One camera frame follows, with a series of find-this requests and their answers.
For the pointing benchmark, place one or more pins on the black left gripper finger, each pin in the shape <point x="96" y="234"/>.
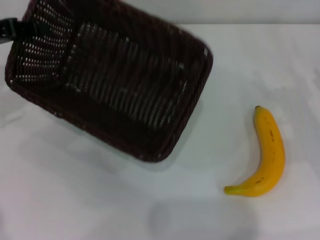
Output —
<point x="10" y="30"/>

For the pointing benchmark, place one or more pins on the dark brown woven basket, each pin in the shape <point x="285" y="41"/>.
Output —
<point x="130" y="100"/>

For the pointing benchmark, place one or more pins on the yellow banana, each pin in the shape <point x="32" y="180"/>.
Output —
<point x="273" y="155"/>

